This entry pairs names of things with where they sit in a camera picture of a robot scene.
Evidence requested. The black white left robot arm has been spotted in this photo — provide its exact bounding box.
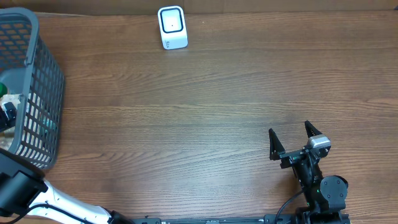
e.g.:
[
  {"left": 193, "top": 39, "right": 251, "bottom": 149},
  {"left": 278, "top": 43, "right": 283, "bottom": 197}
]
[{"left": 1, "top": 149, "right": 133, "bottom": 223}]

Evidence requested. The grey plastic shopping basket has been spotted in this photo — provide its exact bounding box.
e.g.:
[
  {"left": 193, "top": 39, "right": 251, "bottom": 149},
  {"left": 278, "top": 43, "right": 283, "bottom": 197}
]
[{"left": 1, "top": 7, "right": 65, "bottom": 169}]

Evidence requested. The green cap white bottle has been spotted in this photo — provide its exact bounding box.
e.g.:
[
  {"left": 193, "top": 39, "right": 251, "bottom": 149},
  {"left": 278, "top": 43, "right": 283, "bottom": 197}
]
[{"left": 0, "top": 83, "right": 8, "bottom": 98}]

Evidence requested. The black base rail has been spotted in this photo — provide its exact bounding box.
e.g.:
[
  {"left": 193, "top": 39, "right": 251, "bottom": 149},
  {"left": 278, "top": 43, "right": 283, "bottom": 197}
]
[{"left": 132, "top": 213, "right": 352, "bottom": 224}]

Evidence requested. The white barcode scanner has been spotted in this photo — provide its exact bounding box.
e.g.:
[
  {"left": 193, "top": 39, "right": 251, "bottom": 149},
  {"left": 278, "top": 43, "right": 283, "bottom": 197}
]
[{"left": 157, "top": 6, "right": 188, "bottom": 50}]

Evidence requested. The beige clear plastic pouch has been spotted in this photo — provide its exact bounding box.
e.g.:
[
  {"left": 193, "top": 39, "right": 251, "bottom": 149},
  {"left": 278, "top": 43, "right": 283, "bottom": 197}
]
[{"left": 1, "top": 94, "right": 21, "bottom": 108}]

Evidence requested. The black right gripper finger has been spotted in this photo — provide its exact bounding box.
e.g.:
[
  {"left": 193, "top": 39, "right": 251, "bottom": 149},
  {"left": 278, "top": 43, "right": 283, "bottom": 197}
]
[
  {"left": 269, "top": 128, "right": 285, "bottom": 161},
  {"left": 305, "top": 120, "right": 322, "bottom": 138}
]

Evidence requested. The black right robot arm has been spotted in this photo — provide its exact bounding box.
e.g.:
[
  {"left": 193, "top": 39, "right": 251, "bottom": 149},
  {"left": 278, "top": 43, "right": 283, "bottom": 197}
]
[{"left": 264, "top": 121, "right": 351, "bottom": 224}]

